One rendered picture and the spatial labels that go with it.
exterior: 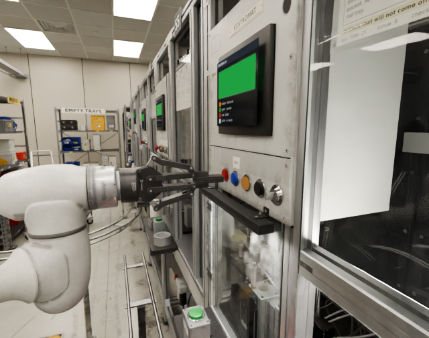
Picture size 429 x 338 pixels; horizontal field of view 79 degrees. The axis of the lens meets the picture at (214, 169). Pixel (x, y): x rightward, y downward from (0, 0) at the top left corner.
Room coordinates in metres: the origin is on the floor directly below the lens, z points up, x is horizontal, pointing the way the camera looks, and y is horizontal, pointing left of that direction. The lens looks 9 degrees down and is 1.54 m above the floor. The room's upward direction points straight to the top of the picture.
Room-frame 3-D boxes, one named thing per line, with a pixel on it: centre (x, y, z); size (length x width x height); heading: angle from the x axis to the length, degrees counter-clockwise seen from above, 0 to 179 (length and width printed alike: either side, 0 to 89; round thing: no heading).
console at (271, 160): (0.68, -0.17, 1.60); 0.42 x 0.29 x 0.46; 21
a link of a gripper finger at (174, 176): (0.59, 0.10, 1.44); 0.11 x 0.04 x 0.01; 111
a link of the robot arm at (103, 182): (0.54, 0.23, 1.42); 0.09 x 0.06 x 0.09; 21
